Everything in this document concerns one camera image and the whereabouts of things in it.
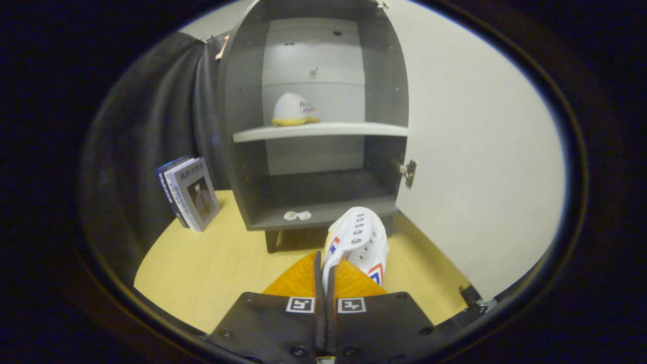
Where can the small white packet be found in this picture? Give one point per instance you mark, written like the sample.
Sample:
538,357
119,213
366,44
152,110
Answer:
290,215
305,215

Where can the grey book with figure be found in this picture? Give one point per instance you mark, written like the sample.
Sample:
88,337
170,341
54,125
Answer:
199,194

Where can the white shoe with striped side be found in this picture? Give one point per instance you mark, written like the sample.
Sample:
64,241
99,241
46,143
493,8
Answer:
361,237

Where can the white shoe with yellow sole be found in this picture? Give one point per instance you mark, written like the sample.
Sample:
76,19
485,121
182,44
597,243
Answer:
290,108

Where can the metal door hinge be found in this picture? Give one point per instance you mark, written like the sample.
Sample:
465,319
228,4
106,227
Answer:
383,4
409,174

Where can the white shoe cabinet door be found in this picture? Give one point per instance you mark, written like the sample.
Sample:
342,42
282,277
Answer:
480,151

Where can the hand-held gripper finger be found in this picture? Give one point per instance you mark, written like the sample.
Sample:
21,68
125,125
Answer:
318,323
330,323

